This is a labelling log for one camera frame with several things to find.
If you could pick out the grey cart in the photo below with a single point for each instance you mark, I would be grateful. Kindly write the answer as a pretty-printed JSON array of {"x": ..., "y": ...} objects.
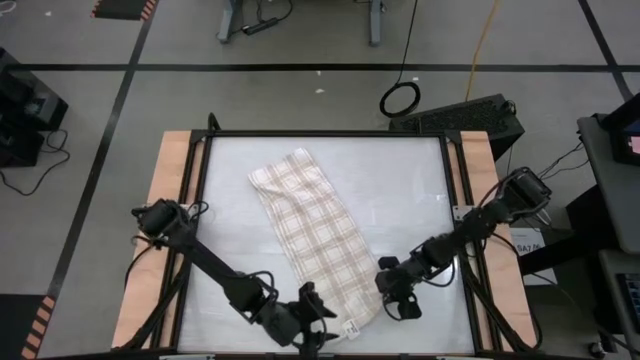
[{"x": 612, "y": 200}]

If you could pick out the white paper label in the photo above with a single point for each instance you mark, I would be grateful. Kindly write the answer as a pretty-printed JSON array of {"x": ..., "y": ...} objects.
[{"x": 527, "y": 241}]

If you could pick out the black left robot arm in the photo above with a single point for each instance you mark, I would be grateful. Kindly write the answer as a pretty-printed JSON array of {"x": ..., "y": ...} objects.
[{"x": 210, "y": 260}]

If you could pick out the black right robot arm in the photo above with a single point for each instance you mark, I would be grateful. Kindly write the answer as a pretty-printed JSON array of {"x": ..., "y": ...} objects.
[{"x": 480, "y": 225}]

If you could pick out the black monitor pink screen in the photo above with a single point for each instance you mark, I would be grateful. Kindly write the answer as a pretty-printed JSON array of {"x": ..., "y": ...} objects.
[{"x": 620, "y": 125}]

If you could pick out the grey cabinet blue screen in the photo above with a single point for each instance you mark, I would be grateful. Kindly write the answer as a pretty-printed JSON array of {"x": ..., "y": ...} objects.
[{"x": 610, "y": 300}]

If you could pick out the plaid white beige towel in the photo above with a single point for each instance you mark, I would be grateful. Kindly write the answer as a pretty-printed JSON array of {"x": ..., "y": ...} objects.
[{"x": 315, "y": 230}]

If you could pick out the small black box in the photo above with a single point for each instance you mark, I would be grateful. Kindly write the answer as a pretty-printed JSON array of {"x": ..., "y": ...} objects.
[{"x": 20, "y": 147}]

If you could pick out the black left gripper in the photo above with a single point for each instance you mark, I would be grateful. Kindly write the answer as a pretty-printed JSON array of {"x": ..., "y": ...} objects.
[{"x": 282, "y": 325}]

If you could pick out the grey desk leg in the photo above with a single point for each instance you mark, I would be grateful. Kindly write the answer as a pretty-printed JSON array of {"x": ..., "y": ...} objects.
[
  {"x": 227, "y": 22},
  {"x": 372, "y": 25}
]

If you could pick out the black power strip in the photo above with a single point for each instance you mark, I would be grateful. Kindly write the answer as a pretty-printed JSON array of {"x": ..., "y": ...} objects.
[{"x": 260, "y": 26}]

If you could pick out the black equipment case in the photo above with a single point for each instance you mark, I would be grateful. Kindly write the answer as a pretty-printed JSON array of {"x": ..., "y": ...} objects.
[{"x": 25, "y": 100}]

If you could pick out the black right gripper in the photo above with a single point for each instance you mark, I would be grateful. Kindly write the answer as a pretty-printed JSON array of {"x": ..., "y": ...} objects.
[{"x": 416, "y": 274}]

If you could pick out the black mat orange stripes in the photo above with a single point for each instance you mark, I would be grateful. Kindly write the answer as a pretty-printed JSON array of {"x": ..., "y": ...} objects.
[
  {"x": 20, "y": 325},
  {"x": 120, "y": 9}
]

